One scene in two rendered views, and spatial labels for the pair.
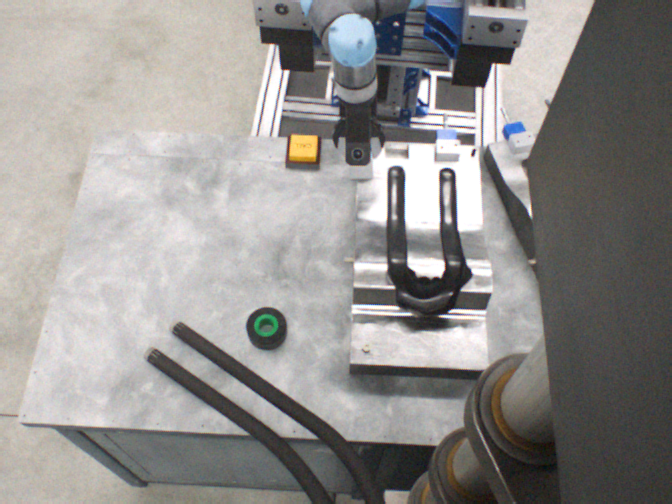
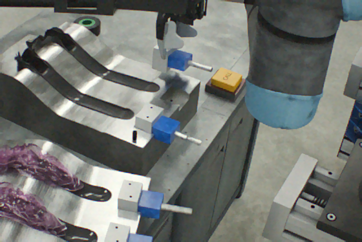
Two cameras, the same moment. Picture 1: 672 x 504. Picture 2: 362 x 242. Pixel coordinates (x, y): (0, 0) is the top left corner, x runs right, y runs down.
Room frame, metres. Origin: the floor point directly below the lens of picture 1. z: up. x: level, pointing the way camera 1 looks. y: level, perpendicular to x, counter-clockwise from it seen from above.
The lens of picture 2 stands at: (1.25, -1.07, 1.61)
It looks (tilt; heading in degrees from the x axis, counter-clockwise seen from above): 39 degrees down; 109
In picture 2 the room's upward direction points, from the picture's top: 6 degrees clockwise
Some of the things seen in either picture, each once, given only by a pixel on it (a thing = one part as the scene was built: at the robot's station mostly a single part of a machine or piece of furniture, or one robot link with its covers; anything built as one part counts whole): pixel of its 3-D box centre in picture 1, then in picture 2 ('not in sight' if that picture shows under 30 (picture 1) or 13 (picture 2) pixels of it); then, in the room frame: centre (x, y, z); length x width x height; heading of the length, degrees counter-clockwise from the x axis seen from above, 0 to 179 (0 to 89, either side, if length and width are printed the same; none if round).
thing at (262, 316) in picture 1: (266, 328); (86, 27); (0.53, 0.12, 0.82); 0.08 x 0.08 x 0.04
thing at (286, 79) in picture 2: not in sight; (287, 56); (1.19, -0.61, 1.33); 0.11 x 0.08 x 0.11; 109
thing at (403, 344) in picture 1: (418, 248); (75, 82); (0.68, -0.19, 0.87); 0.50 x 0.26 x 0.14; 177
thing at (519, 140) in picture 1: (512, 129); (156, 205); (1.00, -0.42, 0.86); 0.13 x 0.05 x 0.05; 14
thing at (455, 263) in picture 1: (426, 229); (77, 68); (0.70, -0.20, 0.92); 0.35 x 0.16 x 0.09; 177
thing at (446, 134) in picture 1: (446, 136); (170, 131); (0.95, -0.26, 0.89); 0.13 x 0.05 x 0.05; 177
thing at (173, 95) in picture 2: (396, 155); (174, 103); (0.91, -0.15, 0.87); 0.05 x 0.05 x 0.04; 87
